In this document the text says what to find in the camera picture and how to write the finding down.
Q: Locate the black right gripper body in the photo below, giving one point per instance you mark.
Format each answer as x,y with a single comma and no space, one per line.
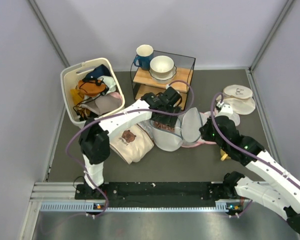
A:
221,144

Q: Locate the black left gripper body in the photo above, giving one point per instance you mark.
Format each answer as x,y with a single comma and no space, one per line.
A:
167,119

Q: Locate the blue zipper white mesh bag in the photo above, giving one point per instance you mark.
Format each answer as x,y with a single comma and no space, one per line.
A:
186,128

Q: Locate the pink bra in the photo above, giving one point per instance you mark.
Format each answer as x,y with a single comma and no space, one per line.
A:
163,127

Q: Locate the orange bra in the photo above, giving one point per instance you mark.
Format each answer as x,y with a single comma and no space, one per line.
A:
92,87

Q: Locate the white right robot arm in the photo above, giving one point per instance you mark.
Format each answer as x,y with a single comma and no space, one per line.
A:
281,195

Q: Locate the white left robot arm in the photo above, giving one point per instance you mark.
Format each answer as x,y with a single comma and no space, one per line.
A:
95,137

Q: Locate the pink trimmed mesh laundry bag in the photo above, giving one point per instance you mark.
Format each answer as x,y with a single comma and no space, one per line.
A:
204,116

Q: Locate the beige trimmed cream mesh bag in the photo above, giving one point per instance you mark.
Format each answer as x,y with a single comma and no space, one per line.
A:
240,98

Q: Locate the bear print cream bag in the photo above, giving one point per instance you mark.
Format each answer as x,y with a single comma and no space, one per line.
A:
132,144

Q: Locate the cream plastic laundry basket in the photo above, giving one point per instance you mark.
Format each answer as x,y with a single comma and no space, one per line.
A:
71,75

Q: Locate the white scalloped plate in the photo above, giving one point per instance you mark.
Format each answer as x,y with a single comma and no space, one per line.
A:
163,78

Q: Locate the yellow ceramic mug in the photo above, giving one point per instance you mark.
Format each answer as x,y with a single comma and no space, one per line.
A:
224,155

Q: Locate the silver round insulated pad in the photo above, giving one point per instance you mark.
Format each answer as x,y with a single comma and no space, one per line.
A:
146,126

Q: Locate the cream ceramic bowl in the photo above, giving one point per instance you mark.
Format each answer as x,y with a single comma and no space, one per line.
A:
162,64

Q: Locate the blue ceramic mug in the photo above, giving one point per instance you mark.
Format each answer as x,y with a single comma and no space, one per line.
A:
144,55

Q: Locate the pile of clothes in basket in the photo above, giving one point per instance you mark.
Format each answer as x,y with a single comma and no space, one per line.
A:
86,107

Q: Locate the black wire wooden shelf rack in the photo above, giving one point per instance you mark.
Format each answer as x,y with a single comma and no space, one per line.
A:
146,81

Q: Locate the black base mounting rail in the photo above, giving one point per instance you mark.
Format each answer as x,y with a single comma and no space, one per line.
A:
167,194

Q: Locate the grey slotted cable duct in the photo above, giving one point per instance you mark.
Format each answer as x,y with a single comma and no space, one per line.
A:
95,208

